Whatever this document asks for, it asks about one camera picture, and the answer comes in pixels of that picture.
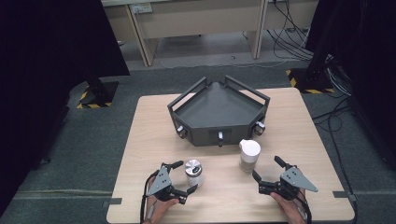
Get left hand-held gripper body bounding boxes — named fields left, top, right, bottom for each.
left=145, top=162, right=190, bottom=205

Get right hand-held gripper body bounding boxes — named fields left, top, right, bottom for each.
left=257, top=166, right=319, bottom=202

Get glass jar with silver lid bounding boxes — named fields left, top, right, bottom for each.
left=184, top=159, right=205, bottom=189

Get glass jar with white lid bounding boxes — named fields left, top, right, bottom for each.
left=238, top=138, right=262, bottom=174

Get dark grey corner rack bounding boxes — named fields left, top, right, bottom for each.
left=166, top=74, right=271, bottom=147

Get person's right hand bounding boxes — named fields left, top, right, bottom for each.
left=269, top=188, right=310, bottom=224

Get person's left hand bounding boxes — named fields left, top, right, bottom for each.
left=144, top=176, right=181, bottom=224

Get grey tape strip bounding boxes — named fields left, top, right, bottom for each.
left=102, top=197, right=123, bottom=208
left=332, top=190, right=359, bottom=203

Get black stand with striped base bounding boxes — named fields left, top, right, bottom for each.
left=77, top=73, right=120, bottom=110
left=285, top=46, right=336, bottom=95

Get black curtain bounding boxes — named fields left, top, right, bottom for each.
left=0, top=0, right=131, bottom=217
left=306, top=0, right=396, bottom=171

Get beige desk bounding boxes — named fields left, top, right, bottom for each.
left=101, top=0, right=320, bottom=68

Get white power socket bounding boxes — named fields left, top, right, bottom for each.
left=130, top=3, right=154, bottom=15

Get left hand-held gripper cable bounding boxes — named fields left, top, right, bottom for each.
left=139, top=169, right=161, bottom=224

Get hand-held gripper cable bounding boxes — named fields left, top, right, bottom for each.
left=295, top=189, right=314, bottom=224
left=139, top=169, right=161, bottom=224

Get right hand-held gripper cable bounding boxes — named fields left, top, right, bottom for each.
left=295, top=189, right=314, bottom=224

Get black cables beside table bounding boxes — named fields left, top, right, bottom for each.
left=311, top=55, right=359, bottom=224

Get bundle of black floor cables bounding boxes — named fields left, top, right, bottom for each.
left=265, top=0, right=316, bottom=62

